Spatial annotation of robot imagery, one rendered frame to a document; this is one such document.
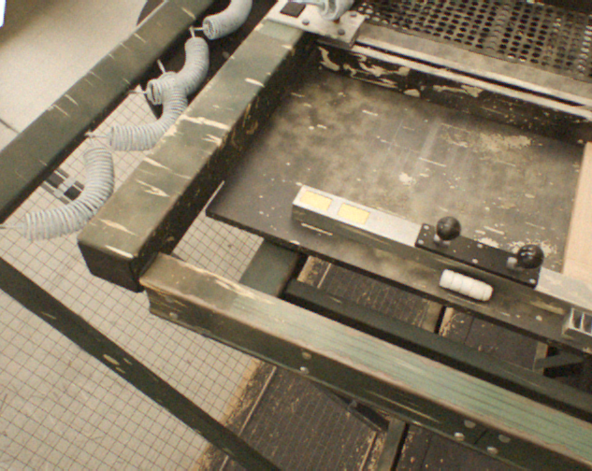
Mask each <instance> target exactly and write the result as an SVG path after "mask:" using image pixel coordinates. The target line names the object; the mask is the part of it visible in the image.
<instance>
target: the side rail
mask: <svg viewBox="0 0 592 471"><path fill-rule="evenodd" d="M139 283H140V285H142V286H145V289H146V292H147V296H148V299H149V302H150V306H149V311H150V313H151V314H152V315H153V316H155V317H158V318H161V319H163V320H166V321H169V322H172V323H174V324H177V325H179V326H181V327H184V328H186V330H188V331H192V332H194V333H196V334H199V335H202V336H204V337H207V338H209V339H212V340H214V341H217V342H219V343H221V344H225V345H226V346H227V347H228V348H231V349H233V350H237V351H240V352H242V353H245V354H247V355H249V356H252V357H253V358H257V359H259V360H261V361H264V362H266V364H270V365H273V366H275V367H278V368H280V369H281V370H284V371H286V372H289V373H292V374H294V375H297V376H299V377H300V378H303V379H305V380H307V381H310V382H312V383H314V384H317V385H320V386H322V387H325V388H327V389H328V390H331V391H333V393H338V394H340V395H343V396H345V397H347V398H350V399H353V400H355V401H357V402H359V403H361V404H364V405H367V407H371V408H373V409H376V410H378V411H380V412H383V413H385V414H387V415H390V416H392V417H394V419H398V420H400V421H404V422H406V423H408V424H411V425H413V426H416V427H418V428H420V429H423V430H424V431H426V432H428V433H431V434H432V435H437V436H439V437H441V438H444V439H446V440H448V442H452V443H454V444H456V445H458V446H460V447H464V448H466V449H468V450H472V452H474V453H478V454H480V455H482V456H484V457H486V458H489V459H492V460H494V461H497V463H499V464H504V465H506V466H508V467H510V468H513V469H515V470H518V471H592V423H590V422H586V421H582V420H580V419H576V418H574V417H572V416H570V414H566V413H564V412H561V411H559V410H556V409H553V408H550V407H547V406H545V405H544V404H541V403H539V402H536V401H534V400H530V399H528V398H525V397H524V396H521V395H517V394H515V392H511V391H508V390H505V389H502V388H500V387H498V386H496V385H492V384H490V383H487V381H485V380H482V379H479V378H476V377H473V376H471V375H467V374H465V373H462V372H460V371H457V369H454V368H452V367H450V366H447V365H445V364H439V363H437V362H434V361H432V360H429V359H427V358H426V357H424V356H422V355H419V354H417V353H414V352H411V351H408V350H404V349H403V348H399V347H397V346H394V344H392V343H389V342H387V341H383V340H381V339H379V338H377V337H374V336H372V335H366V334H364V333H361V332H359V331H356V329H354V328H351V327H349V326H346V325H344V324H341V323H339V322H335V321H331V320H330V319H327V318H325V317H322V316H319V314H316V313H314V312H311V311H309V310H307V309H305V308H301V307H297V306H295V305H292V304H289V303H286V302H283V301H282V300H279V299H277V297H274V296H272V295H268V294H266V293H262V292H259V291H257V290H255V289H252V288H249V287H247V286H244V285H242V284H239V283H236V282H234V280H232V279H229V278H225V277H223V276H219V275H216V274H214V273H211V272H210V271H207V270H204V269H201V268H199V267H196V266H194V265H191V264H190V263H186V262H184V261H182V260H180V259H177V258H175V257H171V256H169V255H166V254H164V253H162V252H159V255H157V256H156V258H155V259H154V261H153V262H152V265H151V266H150V267H149V269H148V270H147V271H146V273H145V274H143V276H142V277H139Z"/></svg>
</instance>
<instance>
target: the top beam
mask: <svg viewBox="0 0 592 471"><path fill-rule="evenodd" d="M279 2H280V0H279ZM279 2H278V3H279ZM278 3H277V4H278ZM277 4H276V5H277ZM276 5H275V6H276ZM272 9H273V8H272ZM268 13H269V12H268ZM267 15H268V14H267ZM316 40H317V34H315V33H312V32H309V31H305V30H301V29H297V28H295V27H294V26H291V25H286V24H283V23H279V22H276V21H270V20H267V16H265V18H264V19H263V20H262V21H261V22H260V23H259V24H258V25H256V27H255V29H254V30H253V31H252V32H251V34H250V35H249V36H248V37H247V38H246V39H245V42H244V43H243V44H242V45H240V46H239V47H238V49H237V50H236V51H235V52H234V53H233V55H232V57H231V58H230V59H229V60H228V61H227V63H226V64H224V65H223V66H222V67H221V69H220V70H219V72H218V73H217V74H216V75H215V77H214V78H213V79H212V80H211V81H209V83H208V84H207V85H206V87H205V88H204V89H203V91H202V92H201V93H200V94H199V95H198V96H197V98H196V99H195V100H194V102H192V103H191V105H190V106H188V107H187V108H186V109H185V111H184V112H183V113H182V114H181V115H180V118H179V119H178V120H177V121H175V122H174V123H173V125H172V126H171V127H170V128H169V129H168V130H167V132H166V134H165V135H164V136H163V137H162V139H160V140H159V141H158V142H157V143H156V144H155V146H154V147H153V148H152V150H151V151H150V153H149V154H148V155H147V156H146V157H144V158H143V160H142V161H141V162H140V163H139V164H138V165H137V168H136V169H135V170H134V171H133V172H132V174H131V175H129V176H128V177H127V178H126V179H125V181H124V182H123V184H122V185H121V186H120V188H119V189H118V190H117V191H115V192H114V193H113V195H112V196H111V197H110V198H109V200H108V201H107V202H106V203H105V204H104V205H103V206H102V207H101V208H100V209H99V210H98V211H97V212H96V213H95V216H94V217H93V218H92V219H91V220H90V222H89V223H87V224H86V225H85V226H84V227H83V229H82V231H81V232H80V233H79V234H78V236H77V240H78V247H79V250H80V252H81V255H82V257H83V259H84V261H85V264H86V266H87V268H89V270H90V272H91V274H92V275H94V276H96V277H97V278H100V279H103V280H105V281H107V282H109V283H112V284H114V285H118V286H120V287H122V288H125V289H126V290H129V291H132V292H134V293H143V292H145V290H146V289H145V286H142V285H140V283H139V275H138V274H139V273H140V271H141V270H142V268H143V267H145V266H146V264H147V263H148V261H149V260H150V258H151V257H152V256H153V254H154V253H155V252H156V251H157V252H160V251H161V252H162V253H164V254H166V255H170V254H171V252H172V251H174V250H175V248H176V247H177V245H178V244H179V243H180V241H181V239H182V238H183V237H184V235H185V234H186V232H187V231H188V228H190V227H191V226H192V224H193V223H194V221H195V220H196V218H197V217H198V215H199V214H200V212H201V210H202V209H203V207H205V206H206V205H207V203H208V202H209V200H210V198H211V197H212V196H213V194H214V193H215V191H216V190H217V189H218V187H219V186H220V184H222V183H223V182H224V179H225V177H226V176H227V175H228V173H229V172H230V170H231V169H232V167H233V166H234V165H235V163H236V161H237V160H238V159H239V158H240V156H241V155H242V153H243V152H244V151H245V150H246V149H247V147H248V145H249V144H250V142H251V141H252V139H253V137H254V136H256V135H257V133H258V132H259V129H260V128H261V127H262V125H263V124H264V122H265V121H266V120H267V118H268V116H269V115H270V113H272V111H273V110H274V108H275V107H276V105H278V104H279V102H280V101H281V99H282V97H283V95H284V94H285V92H286V91H288V90H289V88H290V87H291V85H292V84H293V82H294V80H295V79H296V77H297V75H298V74H299V73H300V71H301V70H302V67H304V66H305V65H306V63H307V62H308V60H309V59H310V57H311V56H312V54H313V53H314V52H315V50H316Z"/></svg>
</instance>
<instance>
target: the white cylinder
mask: <svg viewBox="0 0 592 471"><path fill-rule="evenodd" d="M440 286H441V287H444V288H449V289H450V290H453V291H456V292H459V293H463V294H464V295H468V296H469V297H471V298H475V299H478V300H482V301H484V300H486V301H488V300H489V298H490V295H491V292H492V287H491V285H488V284H486V285H485V283H483V282H481V281H479V280H476V279H475V280H473V279H472V278H470V277H468V276H464V275H462V274H458V273H456V272H455V273H454V271H451V270H448V269H444V271H443V273H442V275H441V278H440Z"/></svg>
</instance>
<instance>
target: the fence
mask: <svg viewBox="0 0 592 471"><path fill-rule="evenodd" d="M306 191H309V192H312V193H317V194H320V196H322V197H325V198H328V199H331V200H332V202H331V203H330V205H329V207H328V209H327V210H323V209H320V208H317V207H313V206H310V205H307V204H303V203H300V200H301V198H302V197H303V194H305V192H306ZM342 204H345V205H348V206H351V207H357V208H360V209H362V210H365V211H367V212H369V214H368V218H367V220H366V222H365V224H362V223H359V222H357V221H351V220H348V219H345V218H343V217H341V216H337V214H339V210H340V208H341V206H342ZM292 218H293V219H296V220H298V221H303V222H306V223H308V224H311V225H314V226H317V227H319V228H323V229H325V230H326V231H328V232H330V233H333V234H336V235H340V236H344V237H347V238H350V239H351V240H355V241H358V242H361V243H363V244H366V245H369V246H372V248H375V249H377V250H382V251H385V252H388V253H391V254H394V255H396V256H398V257H401V258H405V259H408V260H410V261H413V262H416V263H419V264H420V265H423V266H426V267H429V268H431V269H435V270H438V271H441V272H442V273H443V271H444V269H448V270H451V271H454V273H455V272H456V273H458V274H462V275H464V276H468V277H470V278H472V279H473V280H475V279H476V280H479V281H481V282H483V283H485V285H486V284H488V285H491V287H492V290H493V291H496V292H498V293H501V294H504V295H507V296H509V297H511V298H515V299H518V300H521V301H523V302H527V303H530V304H532V305H534V307H540V308H543V309H545V310H548V311H552V312H555V313H556V314H559V315H563V316H565V315H566V314H567V313H568V312H569V311H570V309H571V308H575V309H577V310H580V311H583V312H586V313H589V314H591V315H592V284H590V283H586V282H583V281H580V280H578V279H574V278H570V277H567V276H563V274H560V273H557V272H555V271H551V270H549V269H546V268H543V267H542V268H541V274H540V275H539V280H538V285H537V286H536V288H535V289H533V288H530V287H528V286H524V285H522V284H519V283H516V282H512V281H509V280H507V279H505V278H502V277H499V276H496V275H494V274H491V273H487V272H484V271H482V270H480V269H477V268H473V267H470V266H467V265H465V264H460V263H459V262H457V261H454V260H452V259H449V258H445V257H442V256H439V255H438V254H435V253H431V252H428V251H425V250H421V249H418V248H415V247H414V242H415V239H416V237H417V236H418V235H419V232H420V229H421V226H422V225H419V224H415V223H413V222H410V221H405V220H402V219H399V218H396V217H394V216H391V215H388V214H384V212H381V211H379V210H376V209H373V208H371V207H365V206H362V205H359V204H357V203H353V202H350V201H348V200H345V199H342V198H339V197H336V196H333V194H330V193H326V192H323V191H319V190H316V189H313V188H311V187H308V186H305V185H303V186H302V187H301V189H300V191H299V193H298V194H297V197H296V199H295V201H294V203H293V211H292Z"/></svg>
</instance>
